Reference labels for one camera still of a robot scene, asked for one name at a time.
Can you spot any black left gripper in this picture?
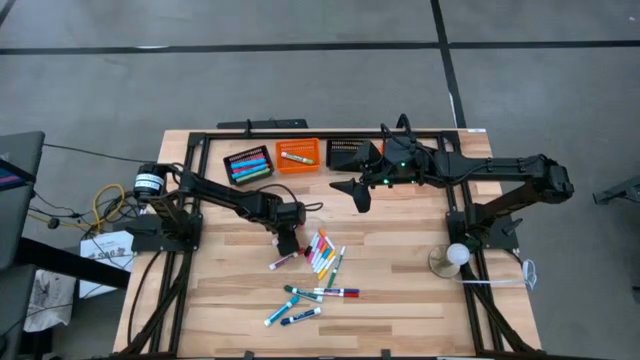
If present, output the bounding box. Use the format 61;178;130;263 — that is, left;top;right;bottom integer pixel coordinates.
269;200;308;258

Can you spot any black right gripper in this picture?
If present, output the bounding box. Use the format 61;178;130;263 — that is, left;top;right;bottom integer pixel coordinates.
328;135;442;215

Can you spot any chunky green Expo marker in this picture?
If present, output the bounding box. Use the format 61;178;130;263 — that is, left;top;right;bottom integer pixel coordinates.
282;283;325;305

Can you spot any chunky teal Expo marker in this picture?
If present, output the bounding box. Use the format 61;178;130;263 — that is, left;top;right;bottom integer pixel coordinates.
262;294;302;329

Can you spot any yellow-green highlighter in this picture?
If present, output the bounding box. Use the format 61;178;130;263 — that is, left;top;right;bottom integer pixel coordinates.
236;171;273;185

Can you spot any blue highlighter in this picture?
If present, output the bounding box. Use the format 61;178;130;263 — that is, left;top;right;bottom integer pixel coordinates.
230;157;267;170
232;166;272;180

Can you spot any pink highlighter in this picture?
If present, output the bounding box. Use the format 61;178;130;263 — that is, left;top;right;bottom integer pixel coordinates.
231;162;269;175

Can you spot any thin pink marker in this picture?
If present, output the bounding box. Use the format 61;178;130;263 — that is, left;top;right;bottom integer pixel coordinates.
306;237;325;265

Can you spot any black plastic basket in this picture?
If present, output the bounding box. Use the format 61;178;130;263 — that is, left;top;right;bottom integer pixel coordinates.
325;138;374;169
222;144;276;187

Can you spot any thin orange marker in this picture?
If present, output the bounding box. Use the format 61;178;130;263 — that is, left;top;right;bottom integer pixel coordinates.
318;227;338;251

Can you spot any thin light blue marker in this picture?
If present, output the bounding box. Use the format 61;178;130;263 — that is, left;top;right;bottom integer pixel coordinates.
315;247;334;272

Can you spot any thin yellow marker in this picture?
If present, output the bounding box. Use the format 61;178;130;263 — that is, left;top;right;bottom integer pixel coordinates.
317;253;338;281

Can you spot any thin green marker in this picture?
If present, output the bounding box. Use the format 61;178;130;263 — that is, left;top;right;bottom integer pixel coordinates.
326;245;348;290

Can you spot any white bulb table lamp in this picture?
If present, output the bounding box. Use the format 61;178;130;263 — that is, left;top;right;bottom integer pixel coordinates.
427;241;472;280

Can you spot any white paper sheet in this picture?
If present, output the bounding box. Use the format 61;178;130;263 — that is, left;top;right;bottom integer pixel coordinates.
78;229;136;300

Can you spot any black desk leg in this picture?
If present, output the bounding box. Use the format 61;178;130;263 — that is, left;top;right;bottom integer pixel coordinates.
18;236;132;291

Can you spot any white cloth bag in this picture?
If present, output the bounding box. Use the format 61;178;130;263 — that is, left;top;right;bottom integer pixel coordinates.
22;268;77;335

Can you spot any black stand leg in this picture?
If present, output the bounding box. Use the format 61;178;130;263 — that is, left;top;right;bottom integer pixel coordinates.
591;173;640;206

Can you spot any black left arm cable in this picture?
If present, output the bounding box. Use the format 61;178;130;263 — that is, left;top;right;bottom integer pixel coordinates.
246;182;325;212

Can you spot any black flat bracket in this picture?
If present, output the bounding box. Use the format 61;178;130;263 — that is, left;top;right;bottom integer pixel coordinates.
216;118;310;131

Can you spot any white lamp cable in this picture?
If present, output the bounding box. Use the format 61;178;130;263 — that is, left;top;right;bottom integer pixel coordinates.
457;258;540;293

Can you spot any yellow floor cable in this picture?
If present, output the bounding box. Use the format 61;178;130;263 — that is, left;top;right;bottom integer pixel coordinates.
91;182;127;234

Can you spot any black floor cable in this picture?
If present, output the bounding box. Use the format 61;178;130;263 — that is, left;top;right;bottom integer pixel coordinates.
42;142;147;166

